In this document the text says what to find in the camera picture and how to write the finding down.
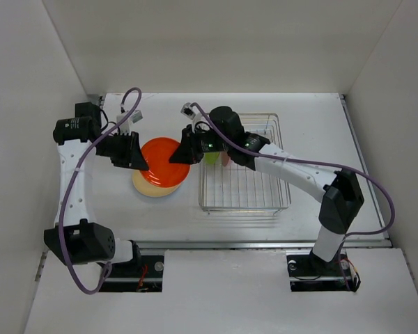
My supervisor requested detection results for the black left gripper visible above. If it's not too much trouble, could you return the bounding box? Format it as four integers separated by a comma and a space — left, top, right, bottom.
95, 129, 148, 170

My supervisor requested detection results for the pink plate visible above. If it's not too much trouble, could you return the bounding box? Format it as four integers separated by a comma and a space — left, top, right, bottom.
220, 152, 231, 167

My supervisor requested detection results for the green plate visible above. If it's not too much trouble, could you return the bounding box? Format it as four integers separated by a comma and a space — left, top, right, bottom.
204, 152, 220, 166

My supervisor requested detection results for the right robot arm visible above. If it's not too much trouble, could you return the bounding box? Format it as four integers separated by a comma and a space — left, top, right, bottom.
169, 103, 364, 274

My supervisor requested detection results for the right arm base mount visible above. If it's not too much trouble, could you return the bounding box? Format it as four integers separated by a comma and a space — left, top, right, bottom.
286, 254, 362, 293

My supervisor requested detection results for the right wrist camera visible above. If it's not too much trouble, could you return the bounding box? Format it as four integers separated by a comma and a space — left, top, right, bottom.
180, 102, 202, 129

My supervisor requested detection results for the orange translucent plate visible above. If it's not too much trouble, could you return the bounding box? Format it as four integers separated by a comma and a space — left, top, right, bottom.
141, 137, 190, 188

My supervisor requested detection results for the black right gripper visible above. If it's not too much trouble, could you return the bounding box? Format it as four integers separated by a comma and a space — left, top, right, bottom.
169, 124, 231, 165

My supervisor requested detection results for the wire dish rack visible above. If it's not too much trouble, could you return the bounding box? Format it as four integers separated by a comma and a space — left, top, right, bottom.
198, 113, 293, 214

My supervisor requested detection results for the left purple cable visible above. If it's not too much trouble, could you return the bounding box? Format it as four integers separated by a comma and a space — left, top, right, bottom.
57, 87, 142, 295

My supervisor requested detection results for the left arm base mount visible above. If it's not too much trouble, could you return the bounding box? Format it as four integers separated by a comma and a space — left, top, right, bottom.
99, 242, 165, 293

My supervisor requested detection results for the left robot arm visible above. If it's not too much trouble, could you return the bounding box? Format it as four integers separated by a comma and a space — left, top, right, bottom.
53, 102, 148, 276

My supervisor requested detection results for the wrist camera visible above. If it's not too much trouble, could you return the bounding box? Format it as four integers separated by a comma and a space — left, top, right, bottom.
180, 102, 202, 129
116, 109, 143, 135

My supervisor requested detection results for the beige plate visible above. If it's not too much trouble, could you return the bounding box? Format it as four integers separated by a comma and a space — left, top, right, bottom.
132, 170, 180, 198

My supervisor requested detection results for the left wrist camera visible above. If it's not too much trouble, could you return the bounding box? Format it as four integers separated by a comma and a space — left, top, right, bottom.
116, 109, 143, 135

